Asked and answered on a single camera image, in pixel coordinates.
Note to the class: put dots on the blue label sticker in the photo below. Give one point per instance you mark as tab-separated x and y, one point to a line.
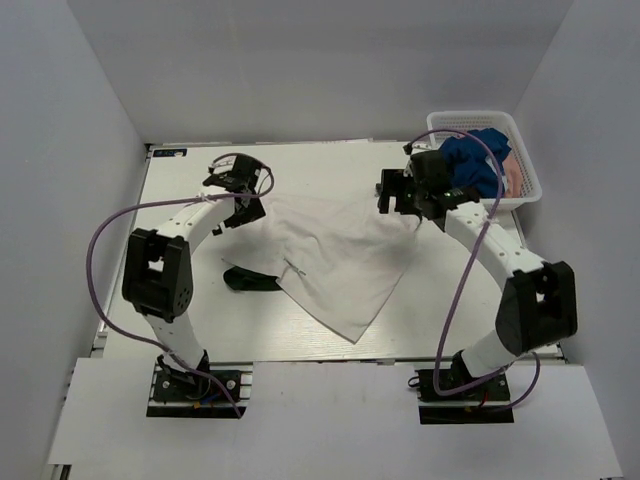
169	152

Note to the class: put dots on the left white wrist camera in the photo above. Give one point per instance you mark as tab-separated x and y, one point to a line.
220	173

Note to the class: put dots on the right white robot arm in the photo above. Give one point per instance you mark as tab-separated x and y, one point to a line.
538	299

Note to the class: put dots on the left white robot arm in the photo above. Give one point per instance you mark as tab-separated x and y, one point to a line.
158	273

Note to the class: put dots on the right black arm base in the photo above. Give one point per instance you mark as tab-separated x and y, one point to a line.
483	405

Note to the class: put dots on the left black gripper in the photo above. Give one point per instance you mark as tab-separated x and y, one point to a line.
254	213

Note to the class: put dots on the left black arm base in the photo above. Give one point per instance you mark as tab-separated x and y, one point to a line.
170	398

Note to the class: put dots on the pink t-shirt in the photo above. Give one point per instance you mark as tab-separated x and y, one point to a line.
513	178

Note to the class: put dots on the white plastic basket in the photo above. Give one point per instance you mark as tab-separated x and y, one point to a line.
485	150

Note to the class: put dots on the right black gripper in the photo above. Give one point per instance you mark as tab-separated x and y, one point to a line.
392	182

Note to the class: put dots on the white green-sleeved printed t-shirt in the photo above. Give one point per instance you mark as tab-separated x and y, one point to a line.
339	261

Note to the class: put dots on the blue t-shirt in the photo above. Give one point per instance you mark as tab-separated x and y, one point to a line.
471	166

